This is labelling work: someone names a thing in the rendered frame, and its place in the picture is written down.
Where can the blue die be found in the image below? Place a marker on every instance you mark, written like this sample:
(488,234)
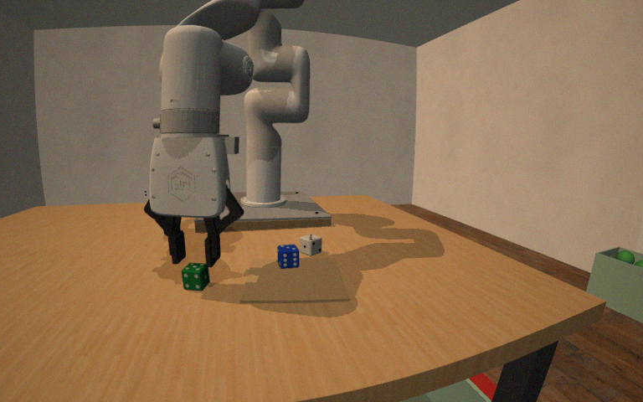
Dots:
(288,256)

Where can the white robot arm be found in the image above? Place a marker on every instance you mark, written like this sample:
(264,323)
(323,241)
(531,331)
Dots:
(197,60)

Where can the white die with black pips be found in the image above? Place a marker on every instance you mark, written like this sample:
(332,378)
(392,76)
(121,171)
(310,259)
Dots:
(310,244)

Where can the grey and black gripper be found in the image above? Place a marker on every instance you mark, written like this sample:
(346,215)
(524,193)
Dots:
(185,182)

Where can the green die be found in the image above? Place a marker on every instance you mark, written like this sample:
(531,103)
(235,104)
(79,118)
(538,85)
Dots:
(195,276)

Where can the tan flat mat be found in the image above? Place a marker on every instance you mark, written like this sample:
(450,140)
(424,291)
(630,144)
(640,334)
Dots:
(315,280)

